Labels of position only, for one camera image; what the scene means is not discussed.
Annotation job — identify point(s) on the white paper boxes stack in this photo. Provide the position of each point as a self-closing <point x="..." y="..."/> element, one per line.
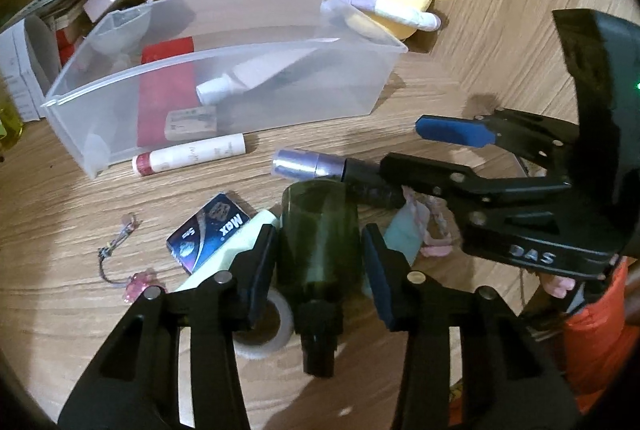
<point x="29" y="65"/>

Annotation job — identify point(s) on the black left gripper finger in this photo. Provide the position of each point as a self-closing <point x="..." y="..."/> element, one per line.
<point x="132" y="381"/>
<point x="508" y="380"/>
<point x="430" y="175"/>

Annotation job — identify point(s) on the person's hand on handle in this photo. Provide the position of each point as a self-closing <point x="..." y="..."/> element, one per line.
<point x="556" y="286"/>

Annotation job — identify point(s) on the light blue small tube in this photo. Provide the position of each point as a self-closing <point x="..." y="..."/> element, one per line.
<point x="404" y="235"/>

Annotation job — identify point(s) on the orange sleeve forearm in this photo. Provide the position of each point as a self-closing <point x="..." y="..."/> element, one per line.
<point x="597" y="342"/>

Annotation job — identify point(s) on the clear plastic storage bin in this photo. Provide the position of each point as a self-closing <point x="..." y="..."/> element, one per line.
<point x="93" y="107"/>

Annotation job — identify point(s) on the dark green bottle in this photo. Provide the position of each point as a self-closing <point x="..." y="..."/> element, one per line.
<point x="318" y="266"/>

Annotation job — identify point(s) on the blue card pack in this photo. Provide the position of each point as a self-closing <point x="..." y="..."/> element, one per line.
<point x="207" y="231"/>

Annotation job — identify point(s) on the pale green cylinder tube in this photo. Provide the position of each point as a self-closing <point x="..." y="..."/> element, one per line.
<point x="236" y="236"/>

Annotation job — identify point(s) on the white squeeze tube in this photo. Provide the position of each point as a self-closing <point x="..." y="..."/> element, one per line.
<point x="248" y="75"/>

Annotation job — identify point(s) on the white tape roll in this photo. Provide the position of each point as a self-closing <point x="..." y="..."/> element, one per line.
<point x="272" y="331"/>

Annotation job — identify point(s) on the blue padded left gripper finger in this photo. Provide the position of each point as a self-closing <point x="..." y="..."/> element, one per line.
<point x="468" y="132"/>

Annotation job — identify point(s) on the white ceramic bowl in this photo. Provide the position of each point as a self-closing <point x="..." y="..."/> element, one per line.
<point x="119" y="34"/>

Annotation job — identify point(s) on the red box stack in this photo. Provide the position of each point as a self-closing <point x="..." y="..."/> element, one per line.
<point x="68" y="41"/>

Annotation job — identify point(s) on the yellow green spray bottle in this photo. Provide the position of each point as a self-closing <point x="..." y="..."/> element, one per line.
<point x="11" y="124"/>

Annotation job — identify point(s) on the red booklet in bin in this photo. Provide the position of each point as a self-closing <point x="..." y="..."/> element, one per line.
<point x="164" y="90"/>

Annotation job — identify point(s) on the white red lip balm tube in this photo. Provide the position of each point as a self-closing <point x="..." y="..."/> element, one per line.
<point x="188" y="154"/>

